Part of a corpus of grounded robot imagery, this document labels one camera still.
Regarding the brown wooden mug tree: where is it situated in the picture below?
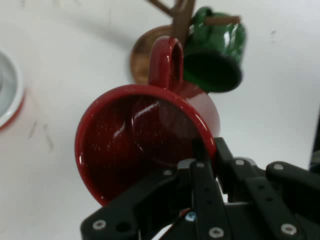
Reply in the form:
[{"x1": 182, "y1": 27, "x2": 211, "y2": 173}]
[{"x1": 129, "y1": 0, "x2": 243, "y2": 86}]

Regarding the red bowl white inside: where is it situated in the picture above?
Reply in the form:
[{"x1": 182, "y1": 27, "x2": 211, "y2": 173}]
[{"x1": 0, "y1": 48, "x2": 27, "y2": 133}]

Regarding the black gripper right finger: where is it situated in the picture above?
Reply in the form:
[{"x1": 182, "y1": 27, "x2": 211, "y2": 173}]
[{"x1": 214, "y1": 136, "x2": 320, "y2": 240}]

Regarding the red enamel mug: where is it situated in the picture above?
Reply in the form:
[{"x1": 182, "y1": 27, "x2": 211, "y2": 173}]
[{"x1": 74, "y1": 35, "x2": 222, "y2": 207}]

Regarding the green enamel mug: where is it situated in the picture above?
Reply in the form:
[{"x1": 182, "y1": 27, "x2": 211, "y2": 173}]
[{"x1": 181, "y1": 6, "x2": 249, "y2": 94}]

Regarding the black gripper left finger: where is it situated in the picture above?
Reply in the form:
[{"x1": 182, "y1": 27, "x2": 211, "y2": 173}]
[{"x1": 80, "y1": 138, "x2": 231, "y2": 240}]

